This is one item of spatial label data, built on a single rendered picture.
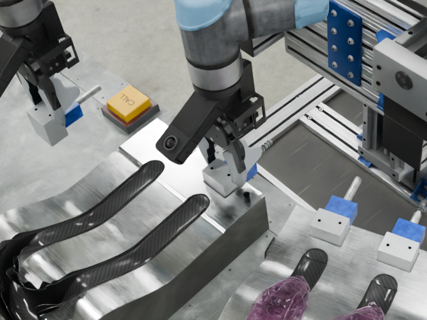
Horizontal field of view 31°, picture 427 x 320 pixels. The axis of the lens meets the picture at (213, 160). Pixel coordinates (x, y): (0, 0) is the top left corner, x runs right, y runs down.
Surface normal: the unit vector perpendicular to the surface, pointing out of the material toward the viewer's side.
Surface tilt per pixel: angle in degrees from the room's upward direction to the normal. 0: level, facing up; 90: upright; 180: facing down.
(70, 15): 0
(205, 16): 87
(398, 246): 0
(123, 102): 0
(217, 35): 90
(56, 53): 90
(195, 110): 28
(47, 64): 90
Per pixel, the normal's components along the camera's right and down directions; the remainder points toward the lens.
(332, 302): 0.11, -0.89
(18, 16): 0.26, 0.72
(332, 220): -0.13, -0.64
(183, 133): -0.45, -0.28
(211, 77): -0.04, 0.76
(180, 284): 0.69, 0.49
